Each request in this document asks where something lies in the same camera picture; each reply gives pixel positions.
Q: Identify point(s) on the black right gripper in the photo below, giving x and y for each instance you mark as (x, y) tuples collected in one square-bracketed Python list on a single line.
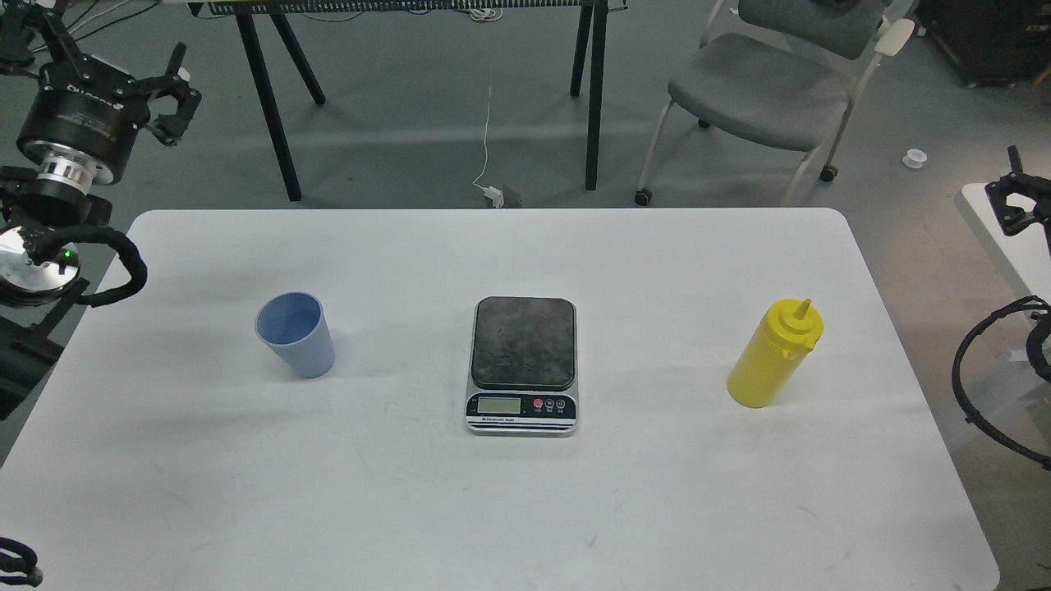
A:
[(1015, 182)]

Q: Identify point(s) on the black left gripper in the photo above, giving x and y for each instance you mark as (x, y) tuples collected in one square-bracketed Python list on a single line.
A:
[(75, 107)]

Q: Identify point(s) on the yellow squeeze bottle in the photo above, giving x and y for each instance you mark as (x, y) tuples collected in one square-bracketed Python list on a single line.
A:
[(786, 334)]

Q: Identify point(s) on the blue ribbed plastic cup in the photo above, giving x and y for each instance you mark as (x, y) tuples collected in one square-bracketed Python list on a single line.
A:
[(294, 327)]

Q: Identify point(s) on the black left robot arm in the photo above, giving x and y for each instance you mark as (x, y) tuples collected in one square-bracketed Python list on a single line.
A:
[(58, 248)]

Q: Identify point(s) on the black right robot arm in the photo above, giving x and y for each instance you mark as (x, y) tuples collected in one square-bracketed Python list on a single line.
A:
[(1010, 218)]

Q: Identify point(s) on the digital kitchen scale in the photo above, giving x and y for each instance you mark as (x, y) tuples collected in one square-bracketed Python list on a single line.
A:
[(523, 371)]

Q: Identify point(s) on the white side table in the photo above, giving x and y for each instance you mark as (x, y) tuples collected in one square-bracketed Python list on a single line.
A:
[(1023, 260)]

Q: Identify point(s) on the white plastic spool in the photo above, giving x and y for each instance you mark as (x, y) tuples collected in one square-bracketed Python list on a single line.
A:
[(915, 159)]

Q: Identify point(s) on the black cabinet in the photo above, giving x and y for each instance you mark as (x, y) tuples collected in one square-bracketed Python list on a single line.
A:
[(990, 43)]

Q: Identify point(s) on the grey office chair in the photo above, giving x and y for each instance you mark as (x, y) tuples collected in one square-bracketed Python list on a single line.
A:
[(774, 97)]

